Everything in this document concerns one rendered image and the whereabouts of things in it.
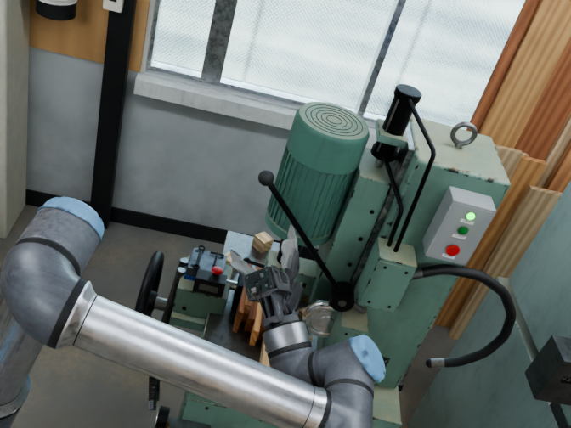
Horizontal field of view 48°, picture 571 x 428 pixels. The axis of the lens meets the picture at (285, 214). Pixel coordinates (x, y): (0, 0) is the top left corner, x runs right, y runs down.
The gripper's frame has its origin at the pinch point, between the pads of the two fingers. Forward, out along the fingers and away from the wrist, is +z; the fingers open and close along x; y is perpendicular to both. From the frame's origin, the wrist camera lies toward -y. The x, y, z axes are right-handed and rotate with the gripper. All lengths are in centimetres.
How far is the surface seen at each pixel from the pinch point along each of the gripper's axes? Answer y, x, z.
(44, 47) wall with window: -65, 101, 139
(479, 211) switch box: -16.3, -43.0, -8.2
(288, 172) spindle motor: -8.1, -7.4, 14.6
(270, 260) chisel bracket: -29.1, 11.6, 2.9
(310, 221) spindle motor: -15.9, -6.5, 4.3
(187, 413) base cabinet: -33, 49, -28
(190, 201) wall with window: -144, 93, 81
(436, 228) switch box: -18.0, -33.0, -7.9
